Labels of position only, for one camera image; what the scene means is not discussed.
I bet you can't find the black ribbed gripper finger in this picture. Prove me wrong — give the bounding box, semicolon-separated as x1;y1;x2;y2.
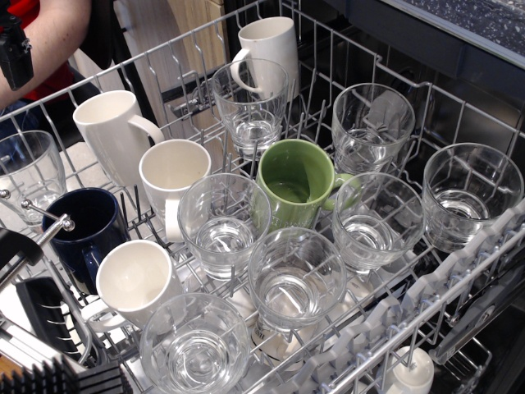
1;358;132;393
15;277;81;361

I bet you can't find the person's bare forearm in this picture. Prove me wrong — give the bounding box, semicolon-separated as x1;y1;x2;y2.
1;0;91;108

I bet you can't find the black clamp with metal screw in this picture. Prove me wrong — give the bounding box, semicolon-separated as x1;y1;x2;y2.
1;199;75;291

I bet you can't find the white mug front left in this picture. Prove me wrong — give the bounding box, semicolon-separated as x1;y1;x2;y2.
81;240;183;332

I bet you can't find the white mug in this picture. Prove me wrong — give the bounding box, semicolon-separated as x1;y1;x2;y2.
233;16;300;102
73;90;164;186
81;240;183;332
139;140;212;242

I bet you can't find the dark blue mug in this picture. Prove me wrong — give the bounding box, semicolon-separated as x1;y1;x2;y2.
47;188;130;295

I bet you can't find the clear glass front left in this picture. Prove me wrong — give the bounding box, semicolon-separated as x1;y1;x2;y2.
139;293;250;393

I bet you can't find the clear glass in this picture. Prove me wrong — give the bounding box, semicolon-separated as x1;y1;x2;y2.
248;227;346;332
331;83;415;175
211;58;289;160
422;143;524;253
331;172;425;275
178;173;272;280
1;131;66;232
139;293;250;393

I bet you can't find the clear glass far left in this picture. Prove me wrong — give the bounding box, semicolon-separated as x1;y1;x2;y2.
1;131;66;232

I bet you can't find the white mug middle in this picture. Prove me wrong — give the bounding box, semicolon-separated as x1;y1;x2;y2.
139;140;212;242

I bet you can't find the white mug back left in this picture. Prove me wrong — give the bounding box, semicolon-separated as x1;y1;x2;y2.
73;90;164;186

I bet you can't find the clear glass front centre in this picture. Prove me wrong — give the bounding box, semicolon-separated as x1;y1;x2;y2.
248;227;346;332

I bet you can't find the green mug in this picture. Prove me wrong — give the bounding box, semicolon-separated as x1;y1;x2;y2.
256;139;353;232

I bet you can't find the clear glass back centre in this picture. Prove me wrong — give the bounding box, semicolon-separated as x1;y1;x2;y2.
211;58;289;160

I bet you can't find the clear glass middle right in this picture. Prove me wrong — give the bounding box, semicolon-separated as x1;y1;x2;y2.
331;172;425;275

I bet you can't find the white mug back centre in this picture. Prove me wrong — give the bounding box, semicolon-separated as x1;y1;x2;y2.
233;16;300;102

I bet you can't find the grey plastic tine row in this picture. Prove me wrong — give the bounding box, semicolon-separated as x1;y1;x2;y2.
284;203;524;393

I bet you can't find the white rack roller wheel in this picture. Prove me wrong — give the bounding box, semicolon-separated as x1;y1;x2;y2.
381;346;434;393

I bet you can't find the clear glass back right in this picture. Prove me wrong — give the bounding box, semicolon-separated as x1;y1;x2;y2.
331;83;415;175

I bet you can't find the clear glass far right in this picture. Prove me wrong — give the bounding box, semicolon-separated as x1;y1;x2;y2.
422;143;524;253

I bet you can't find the metal wire dishwasher rack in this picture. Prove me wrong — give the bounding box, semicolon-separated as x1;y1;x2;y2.
0;0;525;394

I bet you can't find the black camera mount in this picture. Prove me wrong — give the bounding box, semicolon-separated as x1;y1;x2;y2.
1;1;34;91

